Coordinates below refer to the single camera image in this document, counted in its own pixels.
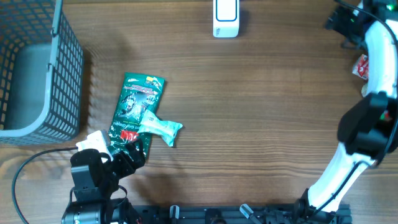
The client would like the green-lid spice jar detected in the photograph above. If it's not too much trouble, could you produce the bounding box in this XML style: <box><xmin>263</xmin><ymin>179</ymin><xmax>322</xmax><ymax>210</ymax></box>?
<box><xmin>361</xmin><ymin>83</ymin><xmax>368</xmax><ymax>98</ymax></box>

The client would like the black right camera cable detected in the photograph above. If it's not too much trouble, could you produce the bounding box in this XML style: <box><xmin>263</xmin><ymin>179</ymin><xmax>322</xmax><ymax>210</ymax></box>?
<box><xmin>310</xmin><ymin>0</ymin><xmax>398</xmax><ymax>218</ymax></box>

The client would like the green snack bag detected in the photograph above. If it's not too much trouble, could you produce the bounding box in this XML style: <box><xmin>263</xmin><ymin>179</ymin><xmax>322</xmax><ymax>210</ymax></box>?
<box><xmin>108</xmin><ymin>72</ymin><xmax>165</xmax><ymax>156</ymax></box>

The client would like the grey plastic mesh basket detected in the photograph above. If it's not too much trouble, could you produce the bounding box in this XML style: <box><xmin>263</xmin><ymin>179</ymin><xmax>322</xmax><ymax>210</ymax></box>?
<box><xmin>1</xmin><ymin>0</ymin><xmax>84</xmax><ymax>145</ymax></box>

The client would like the white barcode scanner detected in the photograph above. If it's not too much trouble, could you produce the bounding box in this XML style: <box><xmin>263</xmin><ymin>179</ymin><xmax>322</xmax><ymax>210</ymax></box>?
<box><xmin>213</xmin><ymin>0</ymin><xmax>240</xmax><ymax>39</ymax></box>

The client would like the red Kleenex tissue pack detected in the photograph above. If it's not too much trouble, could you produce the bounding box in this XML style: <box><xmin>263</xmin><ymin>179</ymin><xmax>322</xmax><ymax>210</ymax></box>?
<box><xmin>352</xmin><ymin>54</ymin><xmax>369</xmax><ymax>80</ymax></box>

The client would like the black left camera cable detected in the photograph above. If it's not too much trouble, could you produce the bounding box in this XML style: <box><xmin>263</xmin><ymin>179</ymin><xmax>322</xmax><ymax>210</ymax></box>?
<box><xmin>11</xmin><ymin>147</ymin><xmax>78</xmax><ymax>224</ymax></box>

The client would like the black camera cable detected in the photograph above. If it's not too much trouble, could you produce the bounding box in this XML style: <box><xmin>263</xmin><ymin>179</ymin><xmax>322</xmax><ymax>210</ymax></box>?
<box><xmin>11</xmin><ymin>147</ymin><xmax>78</xmax><ymax>224</ymax></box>
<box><xmin>310</xmin><ymin>0</ymin><xmax>398</xmax><ymax>218</ymax></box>

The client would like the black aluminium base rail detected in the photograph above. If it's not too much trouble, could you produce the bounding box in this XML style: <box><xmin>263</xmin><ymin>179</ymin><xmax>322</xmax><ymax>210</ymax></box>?
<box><xmin>131</xmin><ymin>203</ymin><xmax>353</xmax><ymax>224</ymax></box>

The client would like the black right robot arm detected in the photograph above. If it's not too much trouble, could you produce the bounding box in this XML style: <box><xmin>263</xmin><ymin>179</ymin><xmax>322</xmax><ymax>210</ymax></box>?
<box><xmin>292</xmin><ymin>0</ymin><xmax>397</xmax><ymax>223</ymax></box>

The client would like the teal wet wipes pack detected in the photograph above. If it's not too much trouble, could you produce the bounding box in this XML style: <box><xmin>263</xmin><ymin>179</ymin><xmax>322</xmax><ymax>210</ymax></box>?
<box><xmin>138</xmin><ymin>110</ymin><xmax>183</xmax><ymax>147</ymax></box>

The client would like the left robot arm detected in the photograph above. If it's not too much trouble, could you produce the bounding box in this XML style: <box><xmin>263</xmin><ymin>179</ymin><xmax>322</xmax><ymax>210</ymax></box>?
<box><xmin>61</xmin><ymin>139</ymin><xmax>146</xmax><ymax>224</ymax></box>

